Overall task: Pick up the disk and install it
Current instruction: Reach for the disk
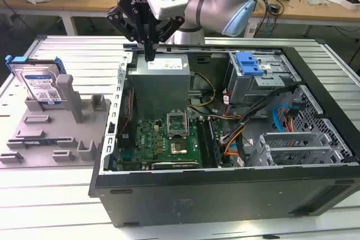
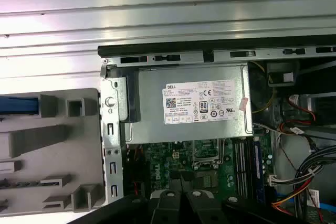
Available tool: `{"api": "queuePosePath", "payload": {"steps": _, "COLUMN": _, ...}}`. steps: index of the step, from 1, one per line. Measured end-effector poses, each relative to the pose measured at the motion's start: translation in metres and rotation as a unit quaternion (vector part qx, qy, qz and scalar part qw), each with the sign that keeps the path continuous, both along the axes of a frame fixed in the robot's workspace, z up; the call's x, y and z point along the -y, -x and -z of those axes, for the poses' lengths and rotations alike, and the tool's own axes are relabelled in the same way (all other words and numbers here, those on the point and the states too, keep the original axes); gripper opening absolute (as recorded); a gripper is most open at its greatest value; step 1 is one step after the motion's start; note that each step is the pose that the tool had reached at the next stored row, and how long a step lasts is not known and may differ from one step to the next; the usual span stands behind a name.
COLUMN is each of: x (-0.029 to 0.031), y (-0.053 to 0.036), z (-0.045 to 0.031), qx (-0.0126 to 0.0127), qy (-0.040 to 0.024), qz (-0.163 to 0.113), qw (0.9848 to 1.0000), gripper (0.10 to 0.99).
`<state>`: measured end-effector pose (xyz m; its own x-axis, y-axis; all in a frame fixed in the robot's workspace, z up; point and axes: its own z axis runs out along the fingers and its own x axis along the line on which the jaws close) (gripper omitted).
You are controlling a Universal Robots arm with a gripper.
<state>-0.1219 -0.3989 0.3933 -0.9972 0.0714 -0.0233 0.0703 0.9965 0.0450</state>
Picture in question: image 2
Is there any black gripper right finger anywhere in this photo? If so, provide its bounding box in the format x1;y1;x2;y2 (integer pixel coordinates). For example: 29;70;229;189
181;170;289;224

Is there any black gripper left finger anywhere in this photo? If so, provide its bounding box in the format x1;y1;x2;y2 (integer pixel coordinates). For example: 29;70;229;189
76;170;184;224

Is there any hard disk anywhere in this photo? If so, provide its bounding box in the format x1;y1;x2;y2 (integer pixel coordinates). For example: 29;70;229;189
0;95;39;118

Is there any square chipset chip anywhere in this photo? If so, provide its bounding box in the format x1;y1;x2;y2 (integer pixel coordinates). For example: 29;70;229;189
195;170;220;192

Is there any green motherboard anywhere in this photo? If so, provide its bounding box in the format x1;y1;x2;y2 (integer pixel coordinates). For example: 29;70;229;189
125;138;279;209

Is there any black case fan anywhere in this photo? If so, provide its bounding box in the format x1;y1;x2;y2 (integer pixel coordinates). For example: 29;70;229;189
125;144;152;201

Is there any CPU socket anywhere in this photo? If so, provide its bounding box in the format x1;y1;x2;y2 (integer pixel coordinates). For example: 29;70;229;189
193;140;228;170

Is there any locking lever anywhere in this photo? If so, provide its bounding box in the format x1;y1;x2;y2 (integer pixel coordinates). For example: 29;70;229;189
214;140;227;168

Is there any blue RAM stick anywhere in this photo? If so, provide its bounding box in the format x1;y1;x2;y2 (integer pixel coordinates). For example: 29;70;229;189
251;140;265;205

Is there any silver power supply unit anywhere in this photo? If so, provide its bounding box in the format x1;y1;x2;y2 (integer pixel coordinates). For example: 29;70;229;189
119;62;254;145

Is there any grey parts rack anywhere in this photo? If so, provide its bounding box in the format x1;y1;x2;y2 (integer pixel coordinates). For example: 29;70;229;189
0;87;109;213

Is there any silver optical drive cage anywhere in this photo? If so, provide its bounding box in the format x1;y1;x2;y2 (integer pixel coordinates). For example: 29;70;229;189
299;60;336;137

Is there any black open PC case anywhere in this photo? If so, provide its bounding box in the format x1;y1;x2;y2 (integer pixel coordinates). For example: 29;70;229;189
97;42;336;224

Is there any orange yellow wire bundle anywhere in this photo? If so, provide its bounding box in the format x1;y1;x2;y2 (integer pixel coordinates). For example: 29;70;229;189
271;182;316;210

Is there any yellow black wire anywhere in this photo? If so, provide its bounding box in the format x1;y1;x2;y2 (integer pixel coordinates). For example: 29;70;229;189
250;61;279;116

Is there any black sleeved wire bundle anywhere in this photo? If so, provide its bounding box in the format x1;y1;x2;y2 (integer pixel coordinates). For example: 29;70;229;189
293;150;336;201

